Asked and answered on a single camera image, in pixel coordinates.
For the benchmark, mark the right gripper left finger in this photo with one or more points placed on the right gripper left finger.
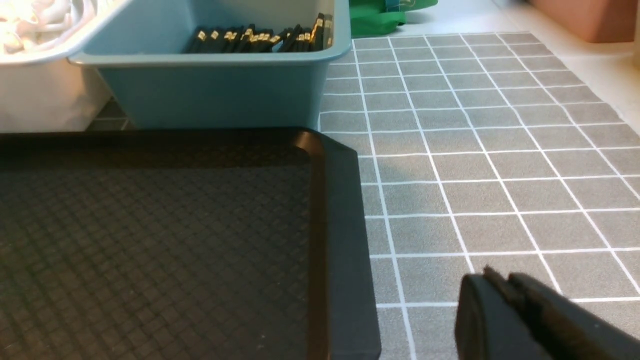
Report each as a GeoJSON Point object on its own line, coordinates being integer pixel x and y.
{"type": "Point", "coordinates": [488, 328]}

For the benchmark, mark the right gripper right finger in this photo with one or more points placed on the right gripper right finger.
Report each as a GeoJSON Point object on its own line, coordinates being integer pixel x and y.
{"type": "Point", "coordinates": [562, 328]}

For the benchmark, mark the black plastic serving tray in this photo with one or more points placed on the black plastic serving tray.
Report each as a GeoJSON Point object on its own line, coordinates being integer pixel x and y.
{"type": "Point", "coordinates": [184, 245]}

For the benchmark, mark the brown box background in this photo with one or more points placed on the brown box background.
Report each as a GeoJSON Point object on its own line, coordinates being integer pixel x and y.
{"type": "Point", "coordinates": [593, 21]}

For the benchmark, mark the green cloth backdrop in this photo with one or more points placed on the green cloth backdrop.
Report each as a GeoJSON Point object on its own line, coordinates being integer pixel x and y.
{"type": "Point", "coordinates": [377, 18]}

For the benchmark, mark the pile of black chopsticks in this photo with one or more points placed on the pile of black chopsticks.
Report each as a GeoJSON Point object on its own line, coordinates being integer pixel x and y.
{"type": "Point", "coordinates": [253, 40]}

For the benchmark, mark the blue plastic chopstick bin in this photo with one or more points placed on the blue plastic chopstick bin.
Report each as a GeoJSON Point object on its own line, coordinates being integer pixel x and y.
{"type": "Point", "coordinates": [140, 53]}

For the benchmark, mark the white plastic spoon bin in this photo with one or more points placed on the white plastic spoon bin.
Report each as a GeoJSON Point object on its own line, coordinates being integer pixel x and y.
{"type": "Point", "coordinates": [43, 92]}

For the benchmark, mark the pile of white soup spoons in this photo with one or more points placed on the pile of white soup spoons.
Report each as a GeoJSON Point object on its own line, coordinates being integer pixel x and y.
{"type": "Point", "coordinates": [28, 26]}

